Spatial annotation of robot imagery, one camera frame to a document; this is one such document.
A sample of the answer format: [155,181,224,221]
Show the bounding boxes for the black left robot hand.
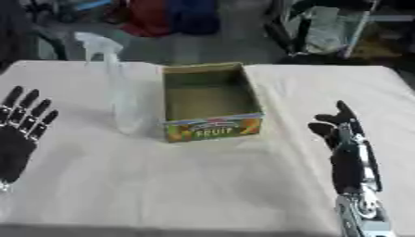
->
[0,85,60,185]

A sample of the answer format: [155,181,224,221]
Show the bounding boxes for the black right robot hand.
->
[306,99,384,195]

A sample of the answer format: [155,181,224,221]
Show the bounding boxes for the clear plastic spray bottle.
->
[72,31,146,135]

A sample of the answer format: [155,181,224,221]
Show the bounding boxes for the cardboard box with green inside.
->
[160,61,266,143]

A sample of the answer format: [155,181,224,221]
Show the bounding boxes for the black chair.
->
[0,0,71,68]

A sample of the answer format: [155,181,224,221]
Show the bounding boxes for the red bag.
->
[118,0,175,38]

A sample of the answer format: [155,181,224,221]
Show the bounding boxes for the blue bag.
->
[167,0,222,36]

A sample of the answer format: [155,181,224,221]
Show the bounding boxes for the black frame with white bag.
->
[262,0,383,63]

